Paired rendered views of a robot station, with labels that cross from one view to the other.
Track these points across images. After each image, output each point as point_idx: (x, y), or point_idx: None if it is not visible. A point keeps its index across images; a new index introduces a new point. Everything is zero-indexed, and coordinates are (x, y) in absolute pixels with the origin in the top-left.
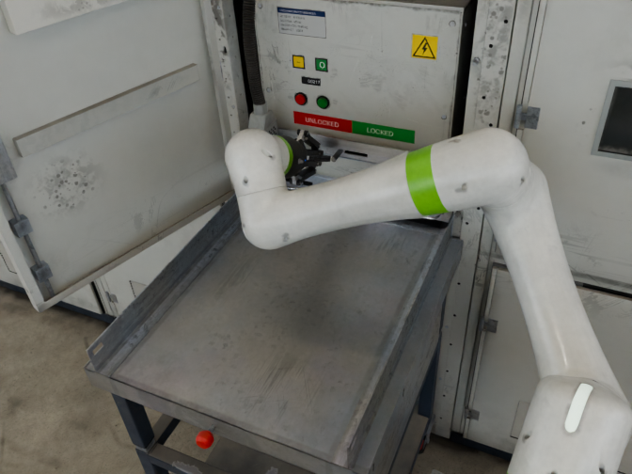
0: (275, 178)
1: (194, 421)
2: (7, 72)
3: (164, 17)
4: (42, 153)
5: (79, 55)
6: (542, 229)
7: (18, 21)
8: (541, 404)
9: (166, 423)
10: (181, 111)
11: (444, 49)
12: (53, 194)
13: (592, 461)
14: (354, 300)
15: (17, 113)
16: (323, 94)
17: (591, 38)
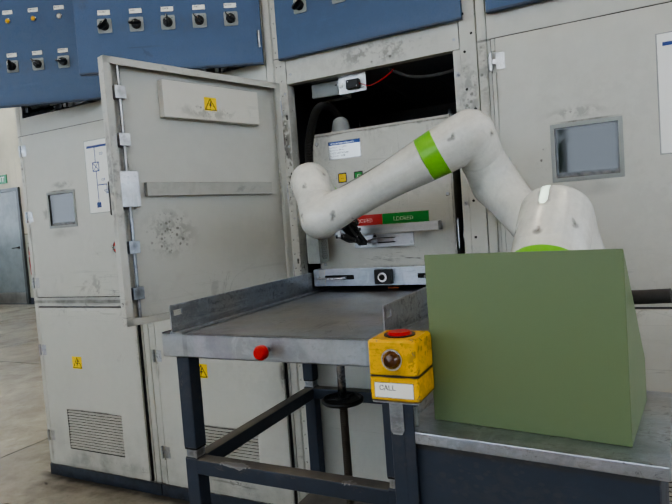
0: (325, 185)
1: (251, 354)
2: (152, 140)
3: (253, 145)
4: (160, 202)
5: (197, 147)
6: (517, 182)
7: (167, 108)
8: (522, 206)
9: (217, 445)
10: (257, 213)
11: None
12: (159, 235)
13: (563, 214)
14: None
15: (151, 167)
16: None
17: (529, 102)
